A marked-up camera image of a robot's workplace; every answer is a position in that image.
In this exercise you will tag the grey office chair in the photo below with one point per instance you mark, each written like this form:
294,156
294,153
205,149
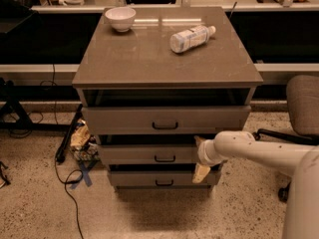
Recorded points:
302,94

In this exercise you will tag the grey bottom drawer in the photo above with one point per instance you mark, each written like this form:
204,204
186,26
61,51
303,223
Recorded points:
159,179

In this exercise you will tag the grey top drawer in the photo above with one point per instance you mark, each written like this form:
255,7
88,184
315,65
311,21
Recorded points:
165,120

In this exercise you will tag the black desk leg stand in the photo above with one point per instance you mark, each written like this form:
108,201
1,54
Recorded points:
23,122

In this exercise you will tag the grey drawer cabinet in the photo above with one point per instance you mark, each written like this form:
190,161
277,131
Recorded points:
139,69

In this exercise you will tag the snack bags pile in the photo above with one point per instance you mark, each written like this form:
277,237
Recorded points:
83,145

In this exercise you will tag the black antenna rod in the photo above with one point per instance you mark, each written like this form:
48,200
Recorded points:
232,10

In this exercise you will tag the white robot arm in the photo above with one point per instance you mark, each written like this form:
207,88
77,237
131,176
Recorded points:
298,161

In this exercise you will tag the grey drawer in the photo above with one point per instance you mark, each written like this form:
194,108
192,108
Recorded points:
159,179
165,120
148,154

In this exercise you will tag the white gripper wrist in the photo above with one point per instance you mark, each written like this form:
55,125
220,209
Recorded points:
203,153

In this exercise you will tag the white ceramic bowl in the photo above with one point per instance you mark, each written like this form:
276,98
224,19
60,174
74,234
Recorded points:
121,19

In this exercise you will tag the black power strip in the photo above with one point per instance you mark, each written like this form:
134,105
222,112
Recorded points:
60,156

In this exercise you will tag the blue tape cross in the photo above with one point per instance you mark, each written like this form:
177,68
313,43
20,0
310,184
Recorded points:
85,167

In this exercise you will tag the white plastic bottle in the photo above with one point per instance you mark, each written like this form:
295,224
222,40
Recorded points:
191,38

